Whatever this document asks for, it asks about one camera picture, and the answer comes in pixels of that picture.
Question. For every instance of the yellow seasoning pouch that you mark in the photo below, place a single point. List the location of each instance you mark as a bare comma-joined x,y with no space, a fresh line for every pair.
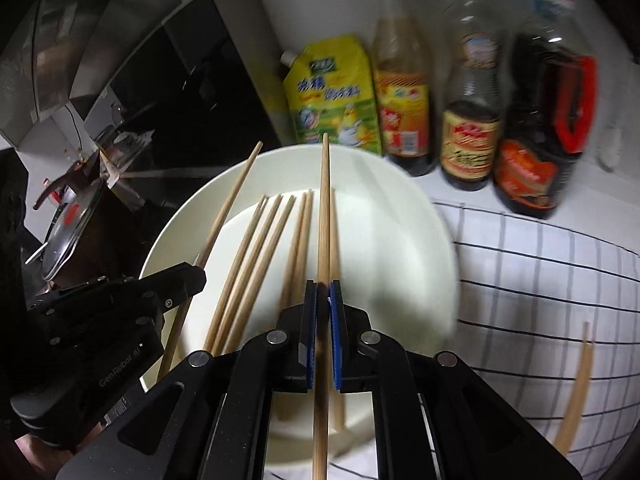
332,100

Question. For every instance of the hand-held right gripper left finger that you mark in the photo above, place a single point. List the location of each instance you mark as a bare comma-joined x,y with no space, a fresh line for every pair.
311,332

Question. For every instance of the glass pot lid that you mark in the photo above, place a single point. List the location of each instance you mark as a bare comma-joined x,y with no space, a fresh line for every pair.
70,235

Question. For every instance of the black checked white cloth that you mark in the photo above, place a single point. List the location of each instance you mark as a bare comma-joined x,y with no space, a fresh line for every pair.
525,310

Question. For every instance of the long wooden chopstick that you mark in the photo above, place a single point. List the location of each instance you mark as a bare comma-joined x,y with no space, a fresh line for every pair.
324,220
577,390
235,195

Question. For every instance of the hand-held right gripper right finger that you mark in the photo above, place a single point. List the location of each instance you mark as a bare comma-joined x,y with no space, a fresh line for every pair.
336,335

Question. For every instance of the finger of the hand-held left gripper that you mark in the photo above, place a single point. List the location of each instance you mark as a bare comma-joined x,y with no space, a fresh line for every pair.
165,285

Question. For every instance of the yellow cap vinegar bottle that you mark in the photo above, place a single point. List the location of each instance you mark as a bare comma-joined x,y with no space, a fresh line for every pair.
402,110

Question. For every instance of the round white tray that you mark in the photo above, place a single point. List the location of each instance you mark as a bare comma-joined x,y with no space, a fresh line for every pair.
390,260

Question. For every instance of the range hood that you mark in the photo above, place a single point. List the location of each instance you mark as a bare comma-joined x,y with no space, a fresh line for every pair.
100,25

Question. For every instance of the yellow cap soy sauce bottle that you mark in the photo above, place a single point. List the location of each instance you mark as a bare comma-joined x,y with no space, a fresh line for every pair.
472,135

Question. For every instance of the pile of wooden chopsticks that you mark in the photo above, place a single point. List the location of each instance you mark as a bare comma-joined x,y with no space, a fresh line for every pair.
260,260

